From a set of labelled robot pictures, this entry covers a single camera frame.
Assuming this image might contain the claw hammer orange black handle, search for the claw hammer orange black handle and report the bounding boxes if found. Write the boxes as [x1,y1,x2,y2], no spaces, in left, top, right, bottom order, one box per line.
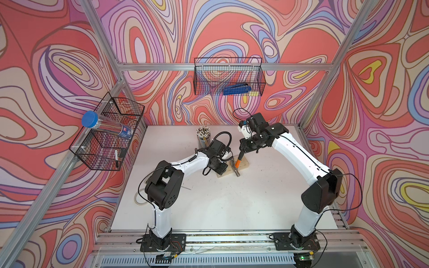
[231,151,245,177]

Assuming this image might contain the wooden block with nails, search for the wooden block with nails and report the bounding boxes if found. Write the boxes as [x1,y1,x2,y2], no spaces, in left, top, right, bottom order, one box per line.
[216,157,251,178]

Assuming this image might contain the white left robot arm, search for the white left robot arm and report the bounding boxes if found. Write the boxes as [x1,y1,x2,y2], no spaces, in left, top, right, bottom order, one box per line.
[144,147,233,242]

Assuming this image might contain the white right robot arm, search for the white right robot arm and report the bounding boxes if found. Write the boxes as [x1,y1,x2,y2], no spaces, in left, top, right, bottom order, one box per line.
[235,113,343,250]

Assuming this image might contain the cup of coloured pencils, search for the cup of coloured pencils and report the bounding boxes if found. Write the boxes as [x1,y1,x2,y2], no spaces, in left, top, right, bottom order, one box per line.
[196,126,211,149]

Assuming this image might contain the blue tool in basket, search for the blue tool in basket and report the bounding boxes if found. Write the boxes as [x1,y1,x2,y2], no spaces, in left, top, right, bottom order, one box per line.
[222,83,251,96]

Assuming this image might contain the white tape roll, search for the white tape roll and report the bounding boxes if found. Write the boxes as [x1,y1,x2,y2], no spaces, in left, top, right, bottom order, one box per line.
[134,189,147,206]

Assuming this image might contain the clear tube with blue cap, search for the clear tube with blue cap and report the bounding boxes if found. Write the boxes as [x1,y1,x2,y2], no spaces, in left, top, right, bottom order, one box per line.
[81,111,133,139]

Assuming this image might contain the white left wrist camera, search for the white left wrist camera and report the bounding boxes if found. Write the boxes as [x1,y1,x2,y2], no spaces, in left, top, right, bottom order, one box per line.
[220,150,233,162]

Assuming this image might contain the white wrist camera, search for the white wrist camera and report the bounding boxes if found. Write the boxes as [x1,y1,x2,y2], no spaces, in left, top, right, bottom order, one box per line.
[220,150,233,162]
[238,120,253,140]

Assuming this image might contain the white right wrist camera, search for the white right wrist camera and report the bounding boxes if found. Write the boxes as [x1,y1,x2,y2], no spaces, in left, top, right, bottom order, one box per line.
[238,120,253,140]

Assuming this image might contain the black wire basket back wall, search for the black wire basket back wall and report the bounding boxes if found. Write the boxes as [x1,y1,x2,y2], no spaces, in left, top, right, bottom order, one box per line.
[193,56,266,97]

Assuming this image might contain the black wire basket wall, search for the black wire basket wall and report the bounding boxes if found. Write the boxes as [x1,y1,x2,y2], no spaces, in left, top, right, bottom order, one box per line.
[193,56,266,97]
[69,93,145,171]

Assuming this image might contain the black wire basket left wall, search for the black wire basket left wall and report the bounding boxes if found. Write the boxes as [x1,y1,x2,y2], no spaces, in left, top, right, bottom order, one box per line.
[69,93,145,171]

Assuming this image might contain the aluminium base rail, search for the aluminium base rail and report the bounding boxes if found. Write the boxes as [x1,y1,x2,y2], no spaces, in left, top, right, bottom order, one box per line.
[88,230,376,268]

